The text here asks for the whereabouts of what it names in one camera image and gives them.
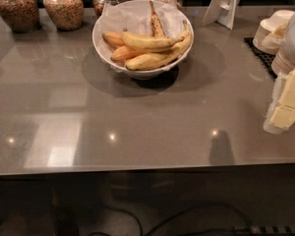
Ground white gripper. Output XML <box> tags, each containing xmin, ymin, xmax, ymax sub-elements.
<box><xmin>264</xmin><ymin>69</ymin><xmax>295</xmax><ymax>135</ymax></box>

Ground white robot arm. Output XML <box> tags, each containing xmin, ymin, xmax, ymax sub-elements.
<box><xmin>264</xmin><ymin>13</ymin><xmax>295</xmax><ymax>135</ymax></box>

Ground front long yellow banana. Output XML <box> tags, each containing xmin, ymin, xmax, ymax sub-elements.
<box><xmin>125</xmin><ymin>21</ymin><xmax>193</xmax><ymax>71</ymax></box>

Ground white ceramic bowl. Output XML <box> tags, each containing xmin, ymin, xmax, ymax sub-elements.
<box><xmin>92</xmin><ymin>0</ymin><xmax>194</xmax><ymax>80</ymax></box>

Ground lower orange banana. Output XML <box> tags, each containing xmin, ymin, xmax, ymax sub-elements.
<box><xmin>110</xmin><ymin>45</ymin><xmax>144</xmax><ymax>62</ymax></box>

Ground orange banana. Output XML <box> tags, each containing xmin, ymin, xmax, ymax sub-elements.
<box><xmin>102</xmin><ymin>31</ymin><xmax>124</xmax><ymax>47</ymax></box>
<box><xmin>110</xmin><ymin>45</ymin><xmax>144</xmax><ymax>62</ymax></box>

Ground white paper bowl liner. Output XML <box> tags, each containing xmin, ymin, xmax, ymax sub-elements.
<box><xmin>92</xmin><ymin>0</ymin><xmax>194</xmax><ymax>80</ymax></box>

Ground left orange banana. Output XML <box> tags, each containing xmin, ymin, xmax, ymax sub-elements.
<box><xmin>102</xmin><ymin>31</ymin><xmax>124</xmax><ymax>47</ymax></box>

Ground black rubber mat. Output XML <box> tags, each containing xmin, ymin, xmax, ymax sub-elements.
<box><xmin>244</xmin><ymin>37</ymin><xmax>277</xmax><ymax>80</ymax></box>

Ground white stacked bowls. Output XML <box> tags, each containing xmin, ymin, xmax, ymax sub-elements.
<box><xmin>253</xmin><ymin>10</ymin><xmax>295</xmax><ymax>75</ymax></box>

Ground white sign stand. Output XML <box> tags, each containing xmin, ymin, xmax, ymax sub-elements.
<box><xmin>203</xmin><ymin>0</ymin><xmax>240</xmax><ymax>30</ymax></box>

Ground far left glass jar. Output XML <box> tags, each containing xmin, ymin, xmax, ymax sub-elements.
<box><xmin>0</xmin><ymin>0</ymin><xmax>40</xmax><ymax>32</ymax></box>

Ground black floor cable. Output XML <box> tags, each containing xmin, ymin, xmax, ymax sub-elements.
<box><xmin>88</xmin><ymin>203</ymin><xmax>254</xmax><ymax>236</ymax></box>

